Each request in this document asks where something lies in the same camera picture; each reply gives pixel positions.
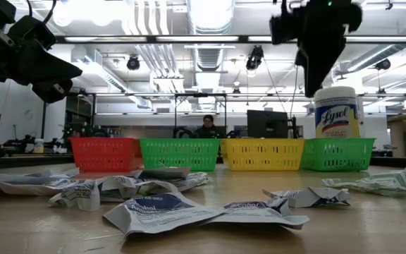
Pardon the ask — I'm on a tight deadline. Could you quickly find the alcohol antiseptic pad packet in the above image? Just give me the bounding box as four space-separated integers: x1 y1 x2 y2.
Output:
174 171 210 188
202 198 311 231
262 186 352 209
101 191 226 237
99 175 180 203
133 166 192 180
48 179 102 212

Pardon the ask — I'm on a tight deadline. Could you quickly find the thin hanging cable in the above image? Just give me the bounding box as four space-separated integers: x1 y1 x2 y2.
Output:
288 65 301 119

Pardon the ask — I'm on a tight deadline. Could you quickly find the dark background cabinet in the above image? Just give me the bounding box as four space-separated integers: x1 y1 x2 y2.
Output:
63 94 97 140

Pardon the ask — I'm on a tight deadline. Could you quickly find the black overhead light bar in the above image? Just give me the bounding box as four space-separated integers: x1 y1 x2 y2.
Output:
53 34 406 45

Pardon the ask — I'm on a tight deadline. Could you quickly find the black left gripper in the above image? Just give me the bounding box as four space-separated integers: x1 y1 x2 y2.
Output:
0 19 83 104

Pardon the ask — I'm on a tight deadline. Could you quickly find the person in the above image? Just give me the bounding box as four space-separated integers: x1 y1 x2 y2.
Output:
192 114 225 140

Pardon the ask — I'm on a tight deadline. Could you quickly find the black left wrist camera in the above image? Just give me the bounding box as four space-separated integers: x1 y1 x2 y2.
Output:
7 14 58 50

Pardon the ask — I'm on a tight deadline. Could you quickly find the black computer monitor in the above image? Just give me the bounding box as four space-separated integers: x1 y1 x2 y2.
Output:
246 109 290 140

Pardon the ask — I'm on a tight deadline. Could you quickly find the red plastic basket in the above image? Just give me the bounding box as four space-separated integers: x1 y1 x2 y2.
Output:
70 137 143 173

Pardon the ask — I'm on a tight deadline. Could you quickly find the black background workstation frame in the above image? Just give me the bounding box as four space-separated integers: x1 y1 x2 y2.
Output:
37 90 406 140

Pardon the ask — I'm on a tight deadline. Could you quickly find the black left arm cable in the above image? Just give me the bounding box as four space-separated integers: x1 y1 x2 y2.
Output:
25 0 59 25

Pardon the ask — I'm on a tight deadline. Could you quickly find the white background bottle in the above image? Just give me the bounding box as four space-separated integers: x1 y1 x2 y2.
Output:
33 138 46 154

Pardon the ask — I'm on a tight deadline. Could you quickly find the green plastic basket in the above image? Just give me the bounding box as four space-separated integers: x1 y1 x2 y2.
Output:
138 138 222 172
300 137 376 173

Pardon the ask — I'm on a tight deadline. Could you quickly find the Lysol wipes canister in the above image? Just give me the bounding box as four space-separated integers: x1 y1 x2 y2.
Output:
314 85 362 140

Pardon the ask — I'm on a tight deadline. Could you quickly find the black ceiling spotlight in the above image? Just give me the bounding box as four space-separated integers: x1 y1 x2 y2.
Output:
374 58 392 71
245 45 265 71
125 55 141 71

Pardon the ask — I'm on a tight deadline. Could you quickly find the yellow plastic basket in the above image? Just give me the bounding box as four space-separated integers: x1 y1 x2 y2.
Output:
219 138 306 172

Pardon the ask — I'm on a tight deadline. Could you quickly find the silver ceiling air duct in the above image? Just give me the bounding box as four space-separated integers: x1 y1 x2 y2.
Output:
187 0 237 111

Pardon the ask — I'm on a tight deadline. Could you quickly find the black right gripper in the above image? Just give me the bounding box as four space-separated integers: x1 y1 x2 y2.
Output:
269 0 363 98

